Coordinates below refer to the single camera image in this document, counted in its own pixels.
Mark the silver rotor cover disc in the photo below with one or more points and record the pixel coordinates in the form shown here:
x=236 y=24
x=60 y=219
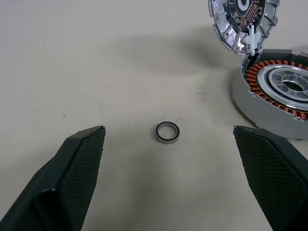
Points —
x=223 y=31

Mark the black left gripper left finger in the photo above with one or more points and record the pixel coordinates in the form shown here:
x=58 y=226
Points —
x=60 y=183

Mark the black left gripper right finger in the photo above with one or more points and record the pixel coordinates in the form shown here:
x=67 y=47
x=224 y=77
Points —
x=272 y=173

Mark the grey motor base copper windings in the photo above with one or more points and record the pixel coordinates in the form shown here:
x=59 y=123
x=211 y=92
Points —
x=252 y=103

